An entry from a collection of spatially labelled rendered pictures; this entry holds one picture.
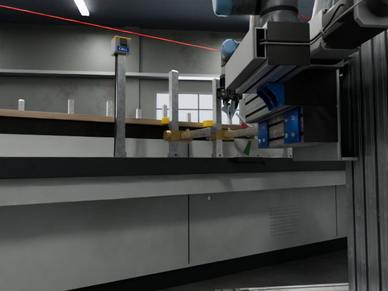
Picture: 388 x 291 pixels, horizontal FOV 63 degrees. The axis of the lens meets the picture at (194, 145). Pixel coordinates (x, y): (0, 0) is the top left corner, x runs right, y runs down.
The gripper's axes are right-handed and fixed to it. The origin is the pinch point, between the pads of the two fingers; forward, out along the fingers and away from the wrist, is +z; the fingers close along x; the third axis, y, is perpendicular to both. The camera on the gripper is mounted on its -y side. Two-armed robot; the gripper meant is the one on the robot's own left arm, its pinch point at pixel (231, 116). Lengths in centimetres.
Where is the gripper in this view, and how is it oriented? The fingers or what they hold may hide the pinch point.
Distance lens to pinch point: 160.4
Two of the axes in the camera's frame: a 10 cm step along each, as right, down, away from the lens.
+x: 7.6, -0.4, -6.4
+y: -6.4, -0.4, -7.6
